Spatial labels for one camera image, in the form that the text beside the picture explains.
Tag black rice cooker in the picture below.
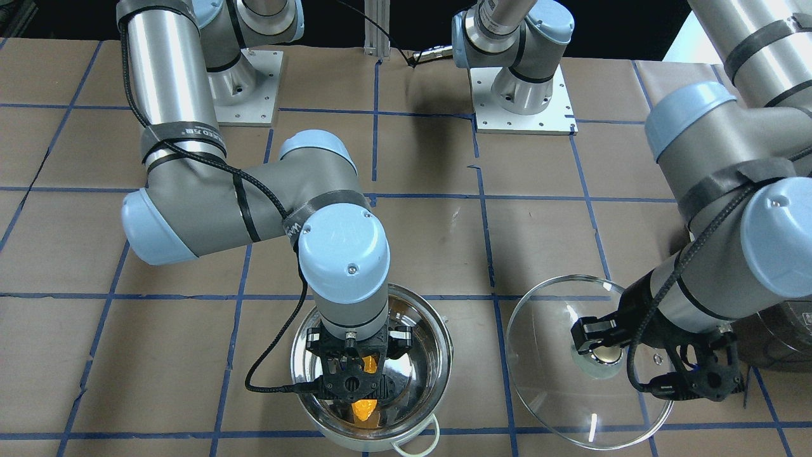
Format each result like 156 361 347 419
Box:
733 299 811 373

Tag glass pot lid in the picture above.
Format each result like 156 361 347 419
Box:
505 275 674 451

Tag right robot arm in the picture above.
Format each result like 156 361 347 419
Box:
116 1 412 403

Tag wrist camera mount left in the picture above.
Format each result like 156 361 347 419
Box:
642 329 745 402

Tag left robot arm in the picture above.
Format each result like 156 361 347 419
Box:
507 1 810 369

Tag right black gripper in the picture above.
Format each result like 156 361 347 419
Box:
306 324 414 401

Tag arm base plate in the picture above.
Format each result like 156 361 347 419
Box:
207 50 284 127
469 67 579 135

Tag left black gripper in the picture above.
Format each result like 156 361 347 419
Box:
570 286 698 366

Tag yellow corn cob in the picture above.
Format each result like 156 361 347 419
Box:
352 354 383 425

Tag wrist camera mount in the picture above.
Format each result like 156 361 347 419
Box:
292 365 396 403
642 329 745 402

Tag aluminium frame post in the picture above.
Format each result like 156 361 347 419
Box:
363 0 391 60

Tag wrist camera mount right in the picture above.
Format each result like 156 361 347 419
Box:
292 365 396 403

